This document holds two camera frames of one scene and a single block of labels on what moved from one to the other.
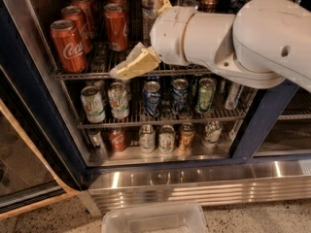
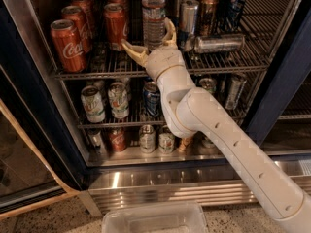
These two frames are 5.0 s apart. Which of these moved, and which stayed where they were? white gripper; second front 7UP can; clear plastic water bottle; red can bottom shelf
Moved: white gripper
Stayed: red can bottom shelf; clear plastic water bottle; second front 7UP can
